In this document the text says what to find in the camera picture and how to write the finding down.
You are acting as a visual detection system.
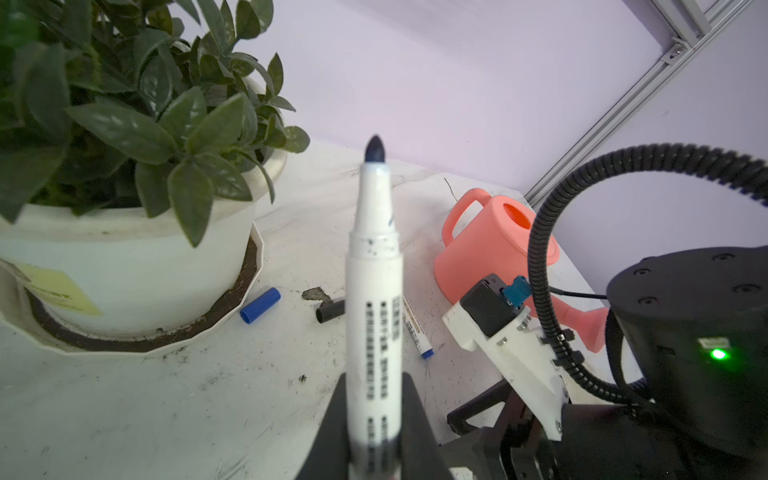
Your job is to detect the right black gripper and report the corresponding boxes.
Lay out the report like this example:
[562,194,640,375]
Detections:
[440,380,767,479]

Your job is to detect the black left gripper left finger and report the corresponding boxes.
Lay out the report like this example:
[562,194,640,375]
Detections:
[295,374,350,480]

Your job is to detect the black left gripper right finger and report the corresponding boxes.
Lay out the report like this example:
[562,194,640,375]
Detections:
[400,373,454,480]

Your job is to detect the white marker pen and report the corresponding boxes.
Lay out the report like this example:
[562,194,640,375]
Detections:
[345,136,404,479]
[402,296,434,360]

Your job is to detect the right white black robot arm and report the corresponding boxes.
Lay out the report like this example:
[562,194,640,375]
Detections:
[441,247,767,479]

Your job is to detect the black pen cap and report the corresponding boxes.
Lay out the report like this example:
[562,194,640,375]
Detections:
[315,299,345,324]

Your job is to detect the blue pen cap by pot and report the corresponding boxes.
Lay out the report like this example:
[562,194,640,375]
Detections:
[239,288,281,325]

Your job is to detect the pink plastic watering can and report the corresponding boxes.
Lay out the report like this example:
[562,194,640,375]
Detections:
[433,187,610,354]

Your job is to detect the green potted plant white pot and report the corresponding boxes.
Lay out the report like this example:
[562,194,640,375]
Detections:
[1,1,310,353]

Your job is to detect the right black corrugated cable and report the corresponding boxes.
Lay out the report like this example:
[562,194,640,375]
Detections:
[527,142,768,404]

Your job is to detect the aluminium frame corner post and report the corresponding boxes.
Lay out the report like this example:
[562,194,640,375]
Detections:
[525,0,752,208]

